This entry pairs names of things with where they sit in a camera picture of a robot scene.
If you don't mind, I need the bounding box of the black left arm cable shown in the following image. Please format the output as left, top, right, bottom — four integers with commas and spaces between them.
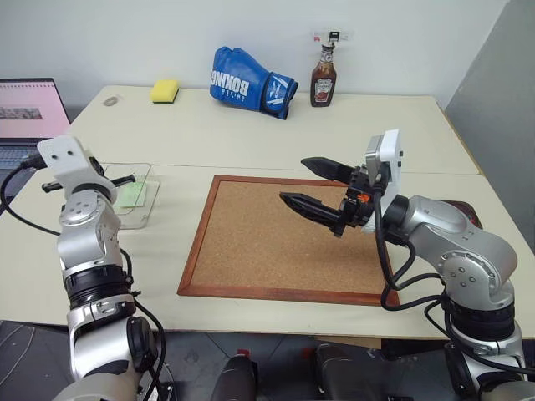
0, 153, 64, 236

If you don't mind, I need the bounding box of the wood-framed cork board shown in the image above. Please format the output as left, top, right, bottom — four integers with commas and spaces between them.
176, 174, 401, 307

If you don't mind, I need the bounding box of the dark rounded shape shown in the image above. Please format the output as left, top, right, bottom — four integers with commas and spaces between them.
313, 343, 365, 401
214, 353, 259, 401

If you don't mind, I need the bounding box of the brown tray of pushpins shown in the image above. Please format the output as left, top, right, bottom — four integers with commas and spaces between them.
441, 200, 484, 230

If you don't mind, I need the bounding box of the open laptop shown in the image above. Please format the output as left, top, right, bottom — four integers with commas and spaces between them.
0, 77, 72, 173

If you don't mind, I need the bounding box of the blue boxing glove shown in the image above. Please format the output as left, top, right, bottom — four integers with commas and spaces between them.
208, 45, 300, 121

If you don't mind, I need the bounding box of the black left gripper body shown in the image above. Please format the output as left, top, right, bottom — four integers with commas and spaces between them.
85, 155, 106, 180

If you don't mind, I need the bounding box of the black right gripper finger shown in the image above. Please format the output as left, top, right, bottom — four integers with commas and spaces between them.
300, 155, 357, 183
278, 191, 349, 239

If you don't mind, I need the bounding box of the clear wall label strip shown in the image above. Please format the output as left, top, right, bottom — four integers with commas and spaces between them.
309, 29, 356, 43

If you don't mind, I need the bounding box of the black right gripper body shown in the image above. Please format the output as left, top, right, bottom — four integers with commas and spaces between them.
339, 165, 376, 230

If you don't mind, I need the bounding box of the ketchup bottle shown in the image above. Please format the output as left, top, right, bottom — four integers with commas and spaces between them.
309, 42, 339, 109

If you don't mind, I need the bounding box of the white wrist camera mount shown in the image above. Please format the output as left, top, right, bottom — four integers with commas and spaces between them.
361, 129, 405, 236
36, 134, 120, 202

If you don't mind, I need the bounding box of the clear acrylic tray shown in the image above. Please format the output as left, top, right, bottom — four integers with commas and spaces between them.
97, 162, 162, 231

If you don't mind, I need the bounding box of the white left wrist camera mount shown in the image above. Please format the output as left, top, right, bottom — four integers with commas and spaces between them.
36, 134, 120, 202

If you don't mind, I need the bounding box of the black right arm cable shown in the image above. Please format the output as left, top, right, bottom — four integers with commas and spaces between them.
372, 183, 455, 312

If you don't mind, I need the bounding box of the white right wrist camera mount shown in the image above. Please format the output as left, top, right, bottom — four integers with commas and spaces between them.
361, 129, 405, 236

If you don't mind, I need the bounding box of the yellow sponge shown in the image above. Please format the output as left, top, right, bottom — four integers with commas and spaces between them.
150, 79, 181, 105

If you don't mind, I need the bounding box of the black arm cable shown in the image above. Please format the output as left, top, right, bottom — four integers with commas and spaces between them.
0, 153, 64, 236
372, 183, 455, 312

